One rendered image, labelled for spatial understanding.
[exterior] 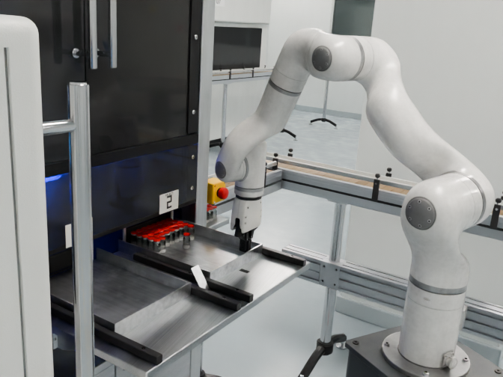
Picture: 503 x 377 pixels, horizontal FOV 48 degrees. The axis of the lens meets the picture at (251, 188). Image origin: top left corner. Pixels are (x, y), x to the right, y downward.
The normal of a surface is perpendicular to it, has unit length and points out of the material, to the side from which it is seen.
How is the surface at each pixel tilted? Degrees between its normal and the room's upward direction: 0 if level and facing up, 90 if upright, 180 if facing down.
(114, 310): 0
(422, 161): 122
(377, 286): 90
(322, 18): 90
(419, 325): 90
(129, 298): 0
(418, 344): 90
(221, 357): 0
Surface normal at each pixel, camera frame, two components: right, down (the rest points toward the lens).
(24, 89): 0.78, 0.22
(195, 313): 0.06, -0.96
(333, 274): -0.55, 0.21
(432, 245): -0.49, 0.75
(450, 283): 0.04, 0.28
